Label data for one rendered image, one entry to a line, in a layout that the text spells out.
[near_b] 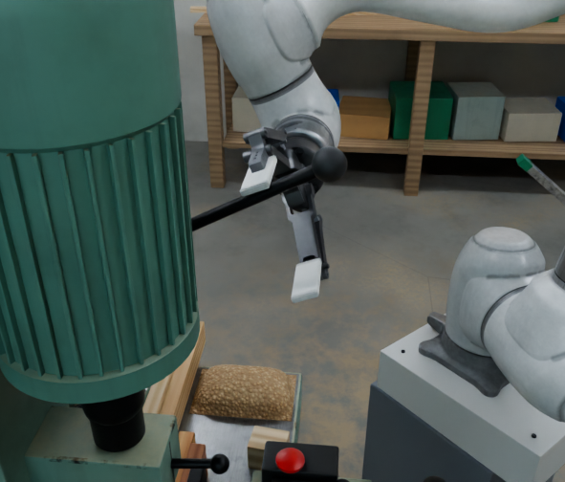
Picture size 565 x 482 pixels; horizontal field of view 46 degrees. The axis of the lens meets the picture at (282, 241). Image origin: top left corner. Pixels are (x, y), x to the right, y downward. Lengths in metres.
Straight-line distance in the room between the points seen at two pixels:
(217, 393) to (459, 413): 0.52
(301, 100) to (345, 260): 2.04
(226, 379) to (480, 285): 0.50
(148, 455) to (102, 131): 0.36
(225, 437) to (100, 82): 0.58
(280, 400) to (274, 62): 0.45
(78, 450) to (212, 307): 1.96
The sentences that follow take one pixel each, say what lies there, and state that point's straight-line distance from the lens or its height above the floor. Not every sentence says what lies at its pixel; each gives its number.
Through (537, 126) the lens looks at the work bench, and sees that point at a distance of 3.65.
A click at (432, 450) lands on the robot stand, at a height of 0.55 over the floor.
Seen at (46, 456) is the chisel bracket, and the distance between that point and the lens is 0.71.
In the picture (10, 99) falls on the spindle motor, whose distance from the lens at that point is 0.43.
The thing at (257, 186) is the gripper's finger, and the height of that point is 1.28.
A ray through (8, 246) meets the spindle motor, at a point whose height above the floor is 1.33.
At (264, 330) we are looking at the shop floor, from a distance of 2.50.
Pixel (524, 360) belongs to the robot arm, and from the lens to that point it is 1.10.
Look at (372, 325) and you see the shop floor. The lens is 2.55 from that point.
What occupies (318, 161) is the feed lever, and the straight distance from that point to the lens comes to 0.63.
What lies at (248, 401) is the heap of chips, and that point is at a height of 0.92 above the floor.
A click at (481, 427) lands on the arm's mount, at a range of 1.26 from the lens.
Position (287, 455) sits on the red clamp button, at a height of 1.02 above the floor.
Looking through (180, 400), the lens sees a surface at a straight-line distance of 0.91.
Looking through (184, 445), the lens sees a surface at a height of 0.95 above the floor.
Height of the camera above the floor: 1.56
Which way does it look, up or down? 31 degrees down
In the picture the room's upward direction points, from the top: straight up
